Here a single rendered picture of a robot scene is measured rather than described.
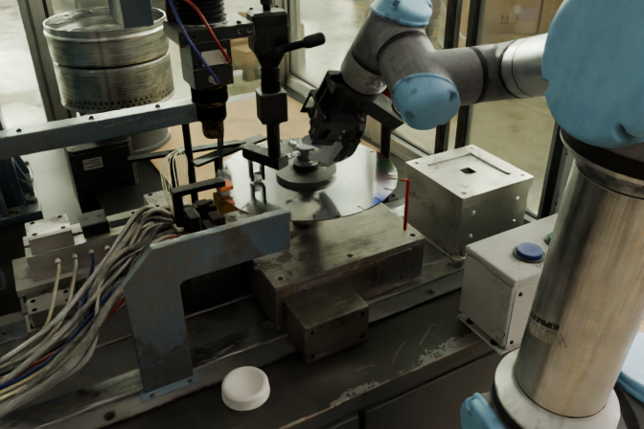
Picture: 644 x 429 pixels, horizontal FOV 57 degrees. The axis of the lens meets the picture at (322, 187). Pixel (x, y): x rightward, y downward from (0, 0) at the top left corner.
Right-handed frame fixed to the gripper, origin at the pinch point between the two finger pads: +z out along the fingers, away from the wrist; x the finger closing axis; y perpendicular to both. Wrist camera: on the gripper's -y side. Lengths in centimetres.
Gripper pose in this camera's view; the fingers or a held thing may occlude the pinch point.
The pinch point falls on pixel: (326, 159)
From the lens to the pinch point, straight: 103.8
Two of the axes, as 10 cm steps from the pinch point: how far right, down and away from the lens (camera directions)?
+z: -3.5, 5.7, 7.4
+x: 2.9, 8.2, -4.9
